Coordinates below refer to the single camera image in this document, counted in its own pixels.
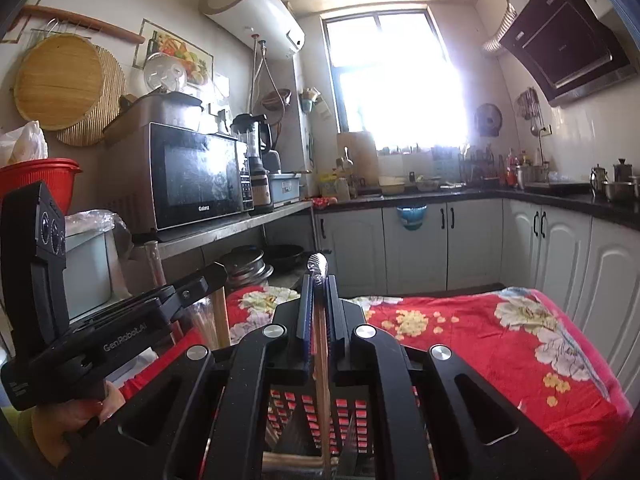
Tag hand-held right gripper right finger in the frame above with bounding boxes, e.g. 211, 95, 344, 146
325, 277, 581, 480

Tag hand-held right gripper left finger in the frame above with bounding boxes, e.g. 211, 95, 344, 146
57, 275, 316, 480

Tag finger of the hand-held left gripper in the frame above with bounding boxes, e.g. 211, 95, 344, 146
75, 262, 229, 333

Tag brown chopstick with metal end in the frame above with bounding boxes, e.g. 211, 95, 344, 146
306, 253, 333, 480

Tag black perforated utensil basket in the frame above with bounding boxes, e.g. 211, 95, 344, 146
207, 345, 426, 480

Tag person's left hand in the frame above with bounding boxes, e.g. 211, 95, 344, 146
32, 382, 126, 463

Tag stacked steel pans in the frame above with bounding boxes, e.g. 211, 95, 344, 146
220, 245, 274, 289

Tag steel shelf table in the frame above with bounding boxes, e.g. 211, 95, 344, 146
131, 200, 317, 293

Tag clear plastic bag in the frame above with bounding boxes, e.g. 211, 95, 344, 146
65, 211, 133, 261

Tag black wok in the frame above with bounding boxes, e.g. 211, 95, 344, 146
265, 243, 307, 272

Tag red plastic basin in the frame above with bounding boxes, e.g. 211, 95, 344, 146
0, 157, 83, 216

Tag black microwave oven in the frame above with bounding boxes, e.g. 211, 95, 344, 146
97, 121, 256, 233

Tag white plastic bag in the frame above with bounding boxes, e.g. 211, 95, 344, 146
0, 120, 49, 166

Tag white rectangular container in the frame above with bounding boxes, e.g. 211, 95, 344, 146
267, 172, 303, 206

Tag black blender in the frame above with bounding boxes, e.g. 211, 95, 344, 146
231, 112, 275, 213

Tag blue hanging bag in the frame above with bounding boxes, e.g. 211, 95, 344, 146
396, 204, 428, 231

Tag red floral tablecloth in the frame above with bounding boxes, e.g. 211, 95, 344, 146
120, 285, 633, 480

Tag yellow-green clothing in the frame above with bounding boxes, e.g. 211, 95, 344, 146
9, 405, 37, 457

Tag white kitchen base cabinets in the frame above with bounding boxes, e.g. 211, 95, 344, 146
315, 197, 640, 396

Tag steel cooker with dark lid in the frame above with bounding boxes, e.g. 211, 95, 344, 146
102, 91, 205, 148

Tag pale cutting board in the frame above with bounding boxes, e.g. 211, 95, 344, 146
336, 131, 379, 186

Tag round straw mat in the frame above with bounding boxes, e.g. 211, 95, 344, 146
55, 45, 128, 147

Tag round bamboo tray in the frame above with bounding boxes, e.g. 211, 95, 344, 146
14, 34, 104, 132

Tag brown hanging bowl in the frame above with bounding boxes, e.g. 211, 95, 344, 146
260, 89, 292, 114

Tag glass pot lid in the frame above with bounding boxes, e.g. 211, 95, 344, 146
144, 52, 188, 95

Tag row of condiment bottles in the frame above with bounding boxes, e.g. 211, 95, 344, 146
460, 145, 522, 189

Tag wooden rolling pin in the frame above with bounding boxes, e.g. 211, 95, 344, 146
10, 5, 146, 45

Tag kitchen window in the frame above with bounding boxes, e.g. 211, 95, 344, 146
322, 7, 467, 147

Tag white water heater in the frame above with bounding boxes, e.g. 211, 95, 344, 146
198, 0, 307, 58

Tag small hanging utensil set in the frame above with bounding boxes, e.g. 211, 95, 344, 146
516, 87, 548, 138

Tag steel kettle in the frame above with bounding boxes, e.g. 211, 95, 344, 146
590, 164, 610, 196

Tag steel bowl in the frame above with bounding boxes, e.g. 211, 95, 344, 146
602, 181, 640, 205

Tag black range hood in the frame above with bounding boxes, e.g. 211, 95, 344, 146
497, 0, 632, 107

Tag fruit wall poster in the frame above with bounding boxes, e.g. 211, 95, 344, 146
132, 19, 215, 88

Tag round wall exhaust fan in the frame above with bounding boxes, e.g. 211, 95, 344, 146
474, 103, 502, 137

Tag silver exhaust duct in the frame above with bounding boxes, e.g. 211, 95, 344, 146
481, 2, 517, 57

